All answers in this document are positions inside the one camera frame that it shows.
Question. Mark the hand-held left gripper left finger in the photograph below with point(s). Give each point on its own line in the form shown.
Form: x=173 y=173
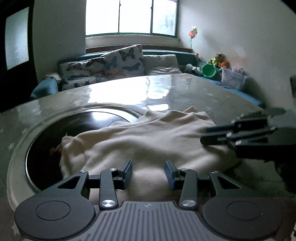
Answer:
x=126 y=172

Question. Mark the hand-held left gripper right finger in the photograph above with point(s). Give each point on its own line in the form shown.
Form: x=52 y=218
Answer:
x=168 y=173

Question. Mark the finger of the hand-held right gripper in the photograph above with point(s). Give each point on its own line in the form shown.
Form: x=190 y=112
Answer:
x=219 y=129
x=212 y=140

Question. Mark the cream cloth garment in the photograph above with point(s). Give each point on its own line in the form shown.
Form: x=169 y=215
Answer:
x=148 y=139

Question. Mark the teal sofa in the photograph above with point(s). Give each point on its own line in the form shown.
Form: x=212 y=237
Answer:
x=240 y=92

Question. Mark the clear plastic storage box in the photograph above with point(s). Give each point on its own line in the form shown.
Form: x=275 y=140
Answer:
x=233 y=78

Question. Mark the green plastic bucket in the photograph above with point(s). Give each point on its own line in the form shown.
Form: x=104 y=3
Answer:
x=208 y=70

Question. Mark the grey plush toy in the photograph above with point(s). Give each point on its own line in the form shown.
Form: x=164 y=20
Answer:
x=193 y=69

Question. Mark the brown plush toy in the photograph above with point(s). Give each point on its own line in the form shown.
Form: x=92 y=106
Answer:
x=219 y=60

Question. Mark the black round induction cooktop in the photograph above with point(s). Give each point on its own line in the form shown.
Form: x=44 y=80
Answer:
x=46 y=139

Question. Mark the beige cushion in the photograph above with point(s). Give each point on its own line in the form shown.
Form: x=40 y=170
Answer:
x=161 y=63

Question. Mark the artificial flower on stem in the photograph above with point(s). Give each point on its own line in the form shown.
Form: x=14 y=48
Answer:
x=193 y=33

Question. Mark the butterfly print pillow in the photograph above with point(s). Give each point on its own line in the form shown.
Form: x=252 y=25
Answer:
x=81 y=69
x=124 y=61

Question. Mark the blue blanket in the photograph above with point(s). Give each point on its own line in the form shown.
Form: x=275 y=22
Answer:
x=44 y=89

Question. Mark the green framed window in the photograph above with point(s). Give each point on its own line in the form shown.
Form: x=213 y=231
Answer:
x=134 y=16

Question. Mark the dark door frosted glass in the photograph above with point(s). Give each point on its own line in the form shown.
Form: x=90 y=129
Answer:
x=17 y=58

